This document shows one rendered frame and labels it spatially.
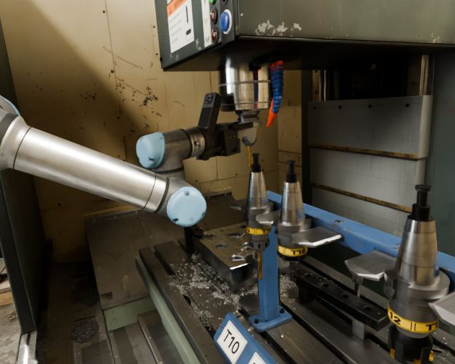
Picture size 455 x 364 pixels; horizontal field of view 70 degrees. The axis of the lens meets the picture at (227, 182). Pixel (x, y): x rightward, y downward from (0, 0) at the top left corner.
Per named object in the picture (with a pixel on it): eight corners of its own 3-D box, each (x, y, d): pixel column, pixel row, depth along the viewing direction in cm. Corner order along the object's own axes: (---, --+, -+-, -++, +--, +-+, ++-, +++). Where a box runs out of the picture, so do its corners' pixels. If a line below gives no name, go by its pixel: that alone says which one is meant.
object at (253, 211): (279, 215, 65) (279, 204, 64) (258, 223, 61) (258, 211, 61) (258, 209, 70) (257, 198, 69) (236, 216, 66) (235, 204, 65)
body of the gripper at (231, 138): (224, 150, 93) (191, 159, 85) (221, 120, 91) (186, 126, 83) (243, 152, 87) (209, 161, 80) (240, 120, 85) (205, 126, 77)
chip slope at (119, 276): (107, 336, 119) (96, 271, 113) (91, 263, 178) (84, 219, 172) (298, 269, 158) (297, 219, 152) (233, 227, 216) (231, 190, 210)
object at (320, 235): (308, 250, 47) (308, 245, 47) (286, 239, 52) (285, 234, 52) (343, 240, 50) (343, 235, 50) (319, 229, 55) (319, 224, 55)
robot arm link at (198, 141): (172, 128, 80) (191, 128, 74) (187, 126, 83) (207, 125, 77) (176, 157, 82) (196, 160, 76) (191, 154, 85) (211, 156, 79)
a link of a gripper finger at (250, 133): (262, 139, 93) (235, 145, 89) (261, 119, 92) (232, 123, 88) (269, 140, 91) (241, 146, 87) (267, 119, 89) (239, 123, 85)
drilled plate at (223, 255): (232, 285, 89) (230, 269, 88) (193, 248, 114) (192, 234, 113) (297, 263, 99) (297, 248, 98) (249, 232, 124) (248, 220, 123)
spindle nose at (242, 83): (287, 107, 91) (287, 62, 88) (245, 111, 81) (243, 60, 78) (248, 109, 103) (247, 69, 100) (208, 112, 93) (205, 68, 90)
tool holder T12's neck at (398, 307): (446, 321, 37) (449, 297, 36) (422, 340, 34) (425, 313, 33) (403, 301, 41) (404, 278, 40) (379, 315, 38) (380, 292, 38)
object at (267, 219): (266, 228, 57) (266, 224, 56) (250, 219, 61) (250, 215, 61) (297, 219, 60) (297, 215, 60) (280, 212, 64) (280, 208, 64)
